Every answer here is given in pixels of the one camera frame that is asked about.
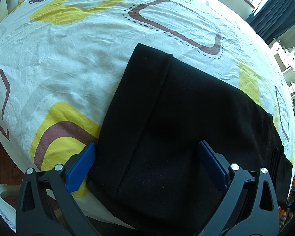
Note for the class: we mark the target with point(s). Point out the patterned white bed sheet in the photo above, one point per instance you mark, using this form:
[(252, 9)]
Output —
[(61, 62)]

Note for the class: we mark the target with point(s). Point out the white dressing table with mirror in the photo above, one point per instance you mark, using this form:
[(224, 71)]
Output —
[(285, 59)]

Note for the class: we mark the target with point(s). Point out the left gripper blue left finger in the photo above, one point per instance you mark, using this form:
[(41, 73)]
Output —
[(35, 216)]

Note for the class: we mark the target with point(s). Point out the black pants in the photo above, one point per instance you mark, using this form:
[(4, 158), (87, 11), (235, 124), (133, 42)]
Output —
[(149, 171)]

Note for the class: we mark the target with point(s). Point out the dark blue right curtain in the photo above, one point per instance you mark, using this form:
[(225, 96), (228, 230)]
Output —
[(272, 18)]

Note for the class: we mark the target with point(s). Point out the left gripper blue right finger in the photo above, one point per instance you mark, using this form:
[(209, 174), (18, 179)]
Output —
[(249, 205)]

